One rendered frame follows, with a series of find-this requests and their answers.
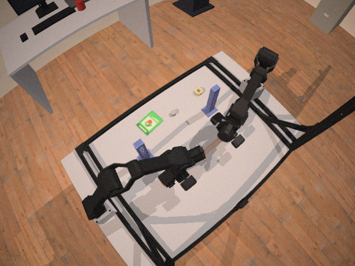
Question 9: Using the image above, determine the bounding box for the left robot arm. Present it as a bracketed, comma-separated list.
[82, 146, 206, 220]

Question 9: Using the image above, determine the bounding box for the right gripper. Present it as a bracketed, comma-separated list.
[210, 112, 245, 148]

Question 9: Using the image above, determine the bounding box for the long tan rail with center flange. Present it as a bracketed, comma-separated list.
[203, 138, 221, 162]

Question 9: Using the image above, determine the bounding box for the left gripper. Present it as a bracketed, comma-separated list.
[160, 150, 197, 191]

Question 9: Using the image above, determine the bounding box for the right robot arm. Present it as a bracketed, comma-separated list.
[217, 47, 279, 142]

